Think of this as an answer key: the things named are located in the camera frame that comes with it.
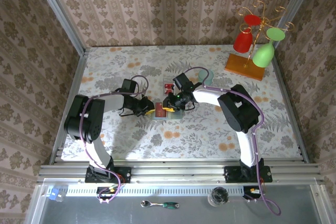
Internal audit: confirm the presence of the aluminium side rail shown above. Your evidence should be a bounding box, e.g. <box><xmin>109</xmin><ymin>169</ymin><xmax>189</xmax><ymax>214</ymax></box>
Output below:
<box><xmin>49</xmin><ymin>48</ymin><xmax>91</xmax><ymax>166</ymax></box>
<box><xmin>271</xmin><ymin>57</ymin><xmax>310</xmax><ymax>164</ymax></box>

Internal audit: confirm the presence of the teal plastic cup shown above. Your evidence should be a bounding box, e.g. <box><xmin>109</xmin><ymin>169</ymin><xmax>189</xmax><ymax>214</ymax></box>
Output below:
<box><xmin>198</xmin><ymin>69</ymin><xmax>215</xmax><ymax>86</ymax></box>

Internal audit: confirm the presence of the blue plug connector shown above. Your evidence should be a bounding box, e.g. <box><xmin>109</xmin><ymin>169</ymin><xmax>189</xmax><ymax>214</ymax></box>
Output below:
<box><xmin>48</xmin><ymin>187</ymin><xmax>66</xmax><ymax>203</ymax></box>

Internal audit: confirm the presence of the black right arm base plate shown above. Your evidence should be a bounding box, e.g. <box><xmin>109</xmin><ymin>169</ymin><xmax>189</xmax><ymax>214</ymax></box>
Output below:
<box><xmin>224</xmin><ymin>165</ymin><xmax>273</xmax><ymax>183</ymax></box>

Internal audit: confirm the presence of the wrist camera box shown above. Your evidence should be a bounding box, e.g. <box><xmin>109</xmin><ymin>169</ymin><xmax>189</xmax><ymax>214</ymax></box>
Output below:
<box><xmin>121</xmin><ymin>78</ymin><xmax>140</xmax><ymax>94</ymax></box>
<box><xmin>172</xmin><ymin>72</ymin><xmax>194</xmax><ymax>91</ymax></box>

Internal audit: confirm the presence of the ratchet wrench green handle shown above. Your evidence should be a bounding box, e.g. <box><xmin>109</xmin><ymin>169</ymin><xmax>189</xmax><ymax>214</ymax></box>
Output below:
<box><xmin>140</xmin><ymin>199</ymin><xmax>180</xmax><ymax>209</ymax></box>

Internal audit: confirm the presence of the black wired connector block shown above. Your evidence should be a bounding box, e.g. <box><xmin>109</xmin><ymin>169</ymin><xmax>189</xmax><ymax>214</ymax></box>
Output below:
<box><xmin>243</xmin><ymin>186</ymin><xmax>265</xmax><ymax>201</ymax></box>
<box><xmin>96</xmin><ymin>186</ymin><xmax>119</xmax><ymax>204</ymax></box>

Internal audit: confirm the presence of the clear glass jar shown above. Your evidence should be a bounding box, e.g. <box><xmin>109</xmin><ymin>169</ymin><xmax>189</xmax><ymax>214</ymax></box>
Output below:
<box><xmin>207</xmin><ymin>186</ymin><xmax>229</xmax><ymax>208</ymax></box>

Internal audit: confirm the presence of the floral tablecloth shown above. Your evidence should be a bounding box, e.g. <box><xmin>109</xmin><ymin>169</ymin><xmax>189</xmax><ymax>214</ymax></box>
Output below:
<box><xmin>60</xmin><ymin>45</ymin><xmax>302</xmax><ymax>161</ymax></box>

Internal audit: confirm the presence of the green plastic wine glass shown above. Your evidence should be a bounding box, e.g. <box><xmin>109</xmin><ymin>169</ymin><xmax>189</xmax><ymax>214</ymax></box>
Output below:
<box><xmin>252</xmin><ymin>27</ymin><xmax>286</xmax><ymax>68</ymax></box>

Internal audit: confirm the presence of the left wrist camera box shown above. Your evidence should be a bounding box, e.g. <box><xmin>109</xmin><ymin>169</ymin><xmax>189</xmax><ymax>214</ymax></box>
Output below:
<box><xmin>121</xmin><ymin>78</ymin><xmax>140</xmax><ymax>94</ymax></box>

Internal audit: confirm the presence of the gold wire rack wooden base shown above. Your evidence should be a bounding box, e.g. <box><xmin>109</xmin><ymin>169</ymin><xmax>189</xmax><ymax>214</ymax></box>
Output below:
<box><xmin>224</xmin><ymin>0</ymin><xmax>296</xmax><ymax>81</ymax></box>

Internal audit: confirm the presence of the grey metal shelf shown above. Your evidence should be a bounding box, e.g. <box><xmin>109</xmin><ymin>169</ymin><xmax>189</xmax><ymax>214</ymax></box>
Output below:
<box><xmin>25</xmin><ymin>182</ymin><xmax>326</xmax><ymax>224</ymax></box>

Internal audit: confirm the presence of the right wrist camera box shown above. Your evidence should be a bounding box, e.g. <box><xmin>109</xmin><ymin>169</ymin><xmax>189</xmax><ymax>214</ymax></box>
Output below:
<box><xmin>172</xmin><ymin>72</ymin><xmax>194</xmax><ymax>91</ymax></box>

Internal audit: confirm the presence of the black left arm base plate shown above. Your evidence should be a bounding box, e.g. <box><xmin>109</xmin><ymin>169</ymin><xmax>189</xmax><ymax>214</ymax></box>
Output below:
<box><xmin>85</xmin><ymin>166</ymin><xmax>132</xmax><ymax>183</ymax></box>

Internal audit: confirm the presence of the aluminium frame cross rail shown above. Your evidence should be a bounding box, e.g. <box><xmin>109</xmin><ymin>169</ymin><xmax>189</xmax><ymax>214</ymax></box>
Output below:
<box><xmin>36</xmin><ymin>163</ymin><xmax>325</xmax><ymax>184</ymax></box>

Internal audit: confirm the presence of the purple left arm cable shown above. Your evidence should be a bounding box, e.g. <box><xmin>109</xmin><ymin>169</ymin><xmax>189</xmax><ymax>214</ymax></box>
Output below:
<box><xmin>81</xmin><ymin>74</ymin><xmax>150</xmax><ymax>204</ymax></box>

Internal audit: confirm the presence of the white slotted cable duct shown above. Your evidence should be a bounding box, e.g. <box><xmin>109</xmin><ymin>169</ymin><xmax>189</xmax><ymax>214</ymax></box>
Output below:
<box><xmin>65</xmin><ymin>185</ymin><xmax>246</xmax><ymax>197</ymax></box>

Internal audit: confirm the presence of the red plastic wine glass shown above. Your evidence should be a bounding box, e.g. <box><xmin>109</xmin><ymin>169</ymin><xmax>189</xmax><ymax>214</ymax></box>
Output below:
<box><xmin>233</xmin><ymin>14</ymin><xmax>263</xmax><ymax>54</ymax></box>

